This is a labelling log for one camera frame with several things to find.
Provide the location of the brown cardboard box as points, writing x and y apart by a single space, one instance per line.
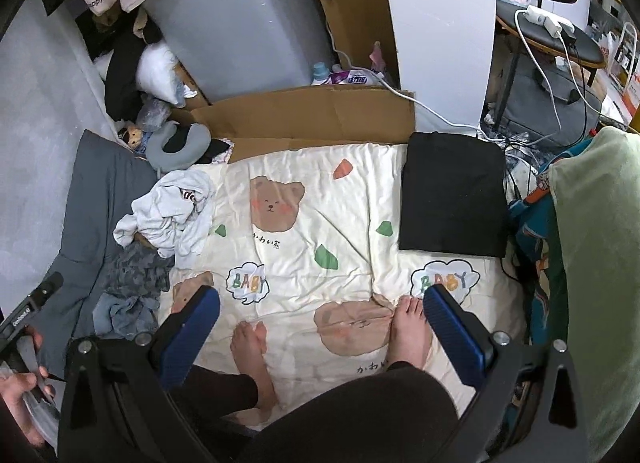
310 118

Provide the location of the grey camouflage garment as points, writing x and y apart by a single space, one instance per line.
137 268

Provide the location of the black chair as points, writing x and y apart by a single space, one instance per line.
550 43

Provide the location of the white power strip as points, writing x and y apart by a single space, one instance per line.
547 20

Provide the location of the black garment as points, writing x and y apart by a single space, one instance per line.
122 73

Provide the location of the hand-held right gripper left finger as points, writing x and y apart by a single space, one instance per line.
192 333

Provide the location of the plastic wrapped grey appliance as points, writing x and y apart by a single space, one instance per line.
240 28

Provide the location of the white printed garment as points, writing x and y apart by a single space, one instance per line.
170 213

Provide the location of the blue denim jeans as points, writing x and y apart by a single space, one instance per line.
125 315

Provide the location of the clear plastic bag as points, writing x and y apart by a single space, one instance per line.
152 113

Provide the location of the teal printed blanket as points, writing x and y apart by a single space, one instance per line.
542 253

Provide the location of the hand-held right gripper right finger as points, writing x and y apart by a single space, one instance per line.
457 338

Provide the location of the small plush doll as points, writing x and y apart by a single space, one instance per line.
132 138

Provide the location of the person's left foot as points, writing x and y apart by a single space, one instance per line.
252 358

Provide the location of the black cartoon print t-shirt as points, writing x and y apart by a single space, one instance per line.
452 193

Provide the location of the white pillow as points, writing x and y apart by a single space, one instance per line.
160 70

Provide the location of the cream printed bed sheet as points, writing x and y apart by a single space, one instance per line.
310 223

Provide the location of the blue capped bottle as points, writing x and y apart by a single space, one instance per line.
319 74

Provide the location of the purple packet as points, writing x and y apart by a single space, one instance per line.
350 77

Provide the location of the person's left hand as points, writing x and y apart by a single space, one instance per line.
20 398

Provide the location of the pale green cloth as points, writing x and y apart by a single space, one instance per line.
600 268

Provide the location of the grey neck pillow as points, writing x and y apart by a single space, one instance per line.
175 148

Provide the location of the person's foot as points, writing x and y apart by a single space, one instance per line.
410 333
252 358

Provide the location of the person's right foot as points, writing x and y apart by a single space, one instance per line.
410 333

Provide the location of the grey backpack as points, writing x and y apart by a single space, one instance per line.
545 103

